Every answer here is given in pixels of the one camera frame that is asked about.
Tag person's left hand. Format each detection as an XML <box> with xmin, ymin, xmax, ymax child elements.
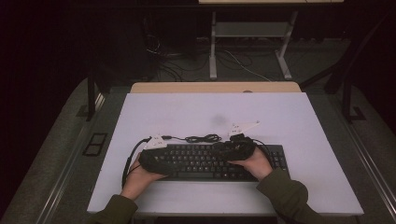
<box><xmin>120</xmin><ymin>154</ymin><xmax>168</xmax><ymax>201</ymax></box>

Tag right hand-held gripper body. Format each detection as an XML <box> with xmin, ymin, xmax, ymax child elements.
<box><xmin>221</xmin><ymin>120</ymin><xmax>262</xmax><ymax>162</ymax></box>

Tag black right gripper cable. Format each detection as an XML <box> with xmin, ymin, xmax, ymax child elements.
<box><xmin>252</xmin><ymin>138</ymin><xmax>274</xmax><ymax>161</ymax></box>

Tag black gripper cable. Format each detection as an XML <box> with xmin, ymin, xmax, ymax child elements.
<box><xmin>121</xmin><ymin>137</ymin><xmax>152</xmax><ymax>189</ymax></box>
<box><xmin>252</xmin><ymin>138</ymin><xmax>274</xmax><ymax>161</ymax></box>

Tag person's right hand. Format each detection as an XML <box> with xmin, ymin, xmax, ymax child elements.
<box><xmin>226</xmin><ymin>147</ymin><xmax>275</xmax><ymax>182</ymax></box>

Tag black computer keyboard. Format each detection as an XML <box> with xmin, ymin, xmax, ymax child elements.
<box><xmin>145</xmin><ymin>143</ymin><xmax>290</xmax><ymax>184</ymax></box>

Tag black keyboard cable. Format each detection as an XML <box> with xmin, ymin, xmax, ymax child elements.
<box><xmin>162</xmin><ymin>133</ymin><xmax>222</xmax><ymax>145</ymax></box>

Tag white metal desk frame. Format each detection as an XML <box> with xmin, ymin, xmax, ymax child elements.
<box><xmin>208</xmin><ymin>10</ymin><xmax>300</xmax><ymax>81</ymax></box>

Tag black floor socket frame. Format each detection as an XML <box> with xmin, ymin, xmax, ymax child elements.
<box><xmin>81</xmin><ymin>132</ymin><xmax>109</xmax><ymax>158</ymax></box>

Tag white floor cable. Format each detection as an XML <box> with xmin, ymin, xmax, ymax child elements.
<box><xmin>223</xmin><ymin>49</ymin><xmax>273</xmax><ymax>83</ymax></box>

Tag black metal stand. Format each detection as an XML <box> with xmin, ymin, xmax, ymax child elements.
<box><xmin>300</xmin><ymin>13</ymin><xmax>389</xmax><ymax>124</ymax></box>
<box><xmin>76</xmin><ymin>66</ymin><xmax>106</xmax><ymax>122</ymax></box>

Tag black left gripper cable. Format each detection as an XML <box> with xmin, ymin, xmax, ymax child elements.
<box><xmin>121</xmin><ymin>137</ymin><xmax>152</xmax><ymax>189</ymax></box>

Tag black floor cables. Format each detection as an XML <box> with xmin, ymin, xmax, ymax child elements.
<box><xmin>145</xmin><ymin>33</ymin><xmax>210</xmax><ymax>82</ymax></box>

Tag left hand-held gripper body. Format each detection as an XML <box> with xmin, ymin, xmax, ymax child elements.
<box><xmin>138</xmin><ymin>133</ymin><xmax>171</xmax><ymax>175</ymax></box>

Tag white table board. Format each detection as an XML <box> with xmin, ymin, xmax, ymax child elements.
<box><xmin>87</xmin><ymin>91</ymin><xmax>364</xmax><ymax>217</ymax></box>

